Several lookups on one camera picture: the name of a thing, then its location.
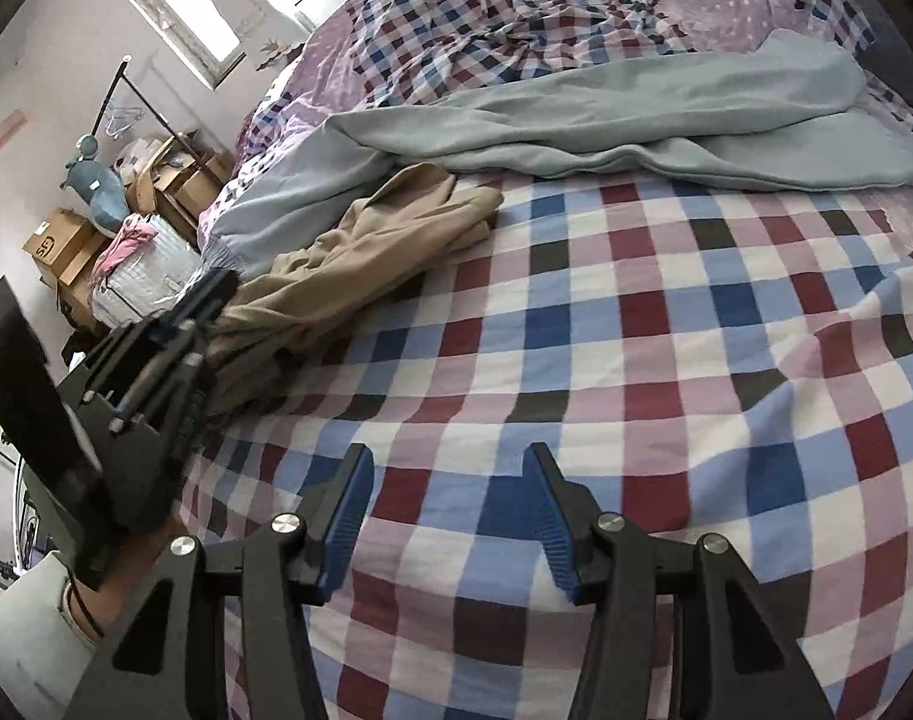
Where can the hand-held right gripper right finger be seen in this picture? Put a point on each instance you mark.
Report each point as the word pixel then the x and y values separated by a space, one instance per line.
pixel 550 517

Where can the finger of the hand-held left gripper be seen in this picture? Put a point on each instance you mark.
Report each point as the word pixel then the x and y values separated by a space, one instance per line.
pixel 163 386
pixel 214 296

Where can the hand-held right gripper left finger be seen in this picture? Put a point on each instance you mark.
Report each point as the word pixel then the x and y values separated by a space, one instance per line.
pixel 347 517

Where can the beige t-shirt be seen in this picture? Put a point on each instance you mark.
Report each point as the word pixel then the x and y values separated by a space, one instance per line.
pixel 366 255

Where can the grey-blue sweatpants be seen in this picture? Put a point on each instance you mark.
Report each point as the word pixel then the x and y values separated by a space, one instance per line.
pixel 576 127

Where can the person's left forearm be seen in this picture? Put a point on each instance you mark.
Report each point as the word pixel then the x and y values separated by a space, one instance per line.
pixel 43 600

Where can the black clothes rack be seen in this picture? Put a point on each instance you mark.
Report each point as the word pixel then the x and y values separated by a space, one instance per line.
pixel 111 94

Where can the white storage bag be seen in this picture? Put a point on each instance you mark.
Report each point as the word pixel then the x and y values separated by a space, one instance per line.
pixel 152 277

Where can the pink cloth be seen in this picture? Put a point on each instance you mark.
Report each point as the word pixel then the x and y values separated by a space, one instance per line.
pixel 126 244

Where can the stack of cardboard boxes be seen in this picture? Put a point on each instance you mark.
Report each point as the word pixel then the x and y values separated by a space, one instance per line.
pixel 186 180

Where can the checkered bed sheet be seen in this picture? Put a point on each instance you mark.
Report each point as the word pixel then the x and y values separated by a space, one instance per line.
pixel 614 390

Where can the blue plush toy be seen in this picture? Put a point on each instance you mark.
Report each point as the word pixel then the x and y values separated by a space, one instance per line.
pixel 96 187

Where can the printed cardboard box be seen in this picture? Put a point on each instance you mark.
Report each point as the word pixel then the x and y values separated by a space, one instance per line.
pixel 62 244

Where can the window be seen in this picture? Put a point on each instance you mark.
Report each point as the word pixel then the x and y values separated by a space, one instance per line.
pixel 186 7

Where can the crumpled checkered quilt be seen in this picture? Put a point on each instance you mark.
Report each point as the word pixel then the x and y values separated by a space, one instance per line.
pixel 501 15

